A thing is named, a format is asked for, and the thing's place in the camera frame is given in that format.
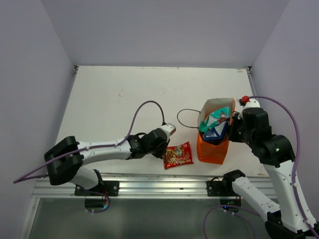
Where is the red snack packet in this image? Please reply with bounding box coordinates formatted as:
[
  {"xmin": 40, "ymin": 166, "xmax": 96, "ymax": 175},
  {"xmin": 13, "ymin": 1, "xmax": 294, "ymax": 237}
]
[{"xmin": 163, "ymin": 142, "xmax": 193, "ymax": 170}]

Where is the teal snack packet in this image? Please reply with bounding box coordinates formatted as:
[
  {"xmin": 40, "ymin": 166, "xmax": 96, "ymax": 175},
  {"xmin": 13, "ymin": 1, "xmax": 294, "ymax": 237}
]
[{"xmin": 198, "ymin": 106, "xmax": 231, "ymax": 133}]

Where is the blue snack packet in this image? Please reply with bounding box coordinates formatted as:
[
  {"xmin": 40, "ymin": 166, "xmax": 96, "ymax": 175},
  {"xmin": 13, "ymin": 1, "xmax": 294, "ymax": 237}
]
[{"xmin": 203, "ymin": 120, "xmax": 229, "ymax": 142}]

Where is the orange paper bag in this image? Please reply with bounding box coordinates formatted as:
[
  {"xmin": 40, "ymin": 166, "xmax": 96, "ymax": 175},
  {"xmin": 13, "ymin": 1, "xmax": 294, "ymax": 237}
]
[{"xmin": 190, "ymin": 98, "xmax": 236, "ymax": 164}]

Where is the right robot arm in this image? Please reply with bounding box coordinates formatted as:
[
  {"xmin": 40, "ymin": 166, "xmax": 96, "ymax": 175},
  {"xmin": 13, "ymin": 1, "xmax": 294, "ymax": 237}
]
[{"xmin": 222, "ymin": 107, "xmax": 319, "ymax": 239}]

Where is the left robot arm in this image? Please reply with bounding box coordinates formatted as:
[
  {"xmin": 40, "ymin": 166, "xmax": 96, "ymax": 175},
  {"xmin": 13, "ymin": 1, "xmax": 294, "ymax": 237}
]
[{"xmin": 44, "ymin": 124, "xmax": 176, "ymax": 196}]

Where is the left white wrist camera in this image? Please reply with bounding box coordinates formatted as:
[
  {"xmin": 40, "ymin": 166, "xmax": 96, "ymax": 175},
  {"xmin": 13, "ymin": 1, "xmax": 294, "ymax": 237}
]
[{"xmin": 160, "ymin": 123, "xmax": 176, "ymax": 137}]

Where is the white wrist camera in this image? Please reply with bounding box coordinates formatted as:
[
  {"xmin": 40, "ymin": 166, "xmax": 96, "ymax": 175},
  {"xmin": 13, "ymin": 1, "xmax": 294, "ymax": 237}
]
[
  {"xmin": 160, "ymin": 123, "xmax": 176, "ymax": 137},
  {"xmin": 238, "ymin": 96, "xmax": 260, "ymax": 109}
]

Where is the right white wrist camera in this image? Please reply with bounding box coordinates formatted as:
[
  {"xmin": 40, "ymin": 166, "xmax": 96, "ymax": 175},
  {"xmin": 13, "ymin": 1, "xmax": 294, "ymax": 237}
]
[{"xmin": 238, "ymin": 96, "xmax": 260, "ymax": 109}]

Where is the aluminium mounting rail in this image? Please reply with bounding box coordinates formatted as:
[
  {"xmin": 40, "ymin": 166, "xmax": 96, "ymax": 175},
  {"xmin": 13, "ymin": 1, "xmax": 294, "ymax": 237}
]
[{"xmin": 32, "ymin": 173, "xmax": 282, "ymax": 200}]

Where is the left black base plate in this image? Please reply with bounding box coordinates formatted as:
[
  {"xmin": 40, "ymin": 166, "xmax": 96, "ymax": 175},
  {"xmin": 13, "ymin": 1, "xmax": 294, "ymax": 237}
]
[{"xmin": 74, "ymin": 180, "xmax": 120, "ymax": 197}]

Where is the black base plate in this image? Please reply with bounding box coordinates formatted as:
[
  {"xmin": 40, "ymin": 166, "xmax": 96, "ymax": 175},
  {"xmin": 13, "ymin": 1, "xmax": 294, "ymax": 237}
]
[
  {"xmin": 206, "ymin": 177, "xmax": 236, "ymax": 197},
  {"xmin": 74, "ymin": 180, "xmax": 120, "ymax": 197}
]

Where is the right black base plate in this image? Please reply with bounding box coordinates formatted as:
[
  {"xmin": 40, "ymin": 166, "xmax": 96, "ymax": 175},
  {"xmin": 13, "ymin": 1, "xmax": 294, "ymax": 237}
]
[{"xmin": 206, "ymin": 177, "xmax": 236, "ymax": 197}]

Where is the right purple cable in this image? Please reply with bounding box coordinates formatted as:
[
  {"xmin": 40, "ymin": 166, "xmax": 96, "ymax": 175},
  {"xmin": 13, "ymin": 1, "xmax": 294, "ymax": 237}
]
[{"xmin": 203, "ymin": 96, "xmax": 319, "ymax": 239}]

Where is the purple cable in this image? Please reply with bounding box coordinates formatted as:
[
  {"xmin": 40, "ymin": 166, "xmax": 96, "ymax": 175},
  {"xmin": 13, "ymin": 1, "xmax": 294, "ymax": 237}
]
[
  {"xmin": 12, "ymin": 100, "xmax": 166, "ymax": 214},
  {"xmin": 203, "ymin": 96, "xmax": 319, "ymax": 239}
]

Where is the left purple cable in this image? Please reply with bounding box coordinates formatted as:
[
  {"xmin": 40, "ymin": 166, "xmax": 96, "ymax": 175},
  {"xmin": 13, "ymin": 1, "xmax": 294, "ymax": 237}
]
[{"xmin": 12, "ymin": 100, "xmax": 166, "ymax": 214}]

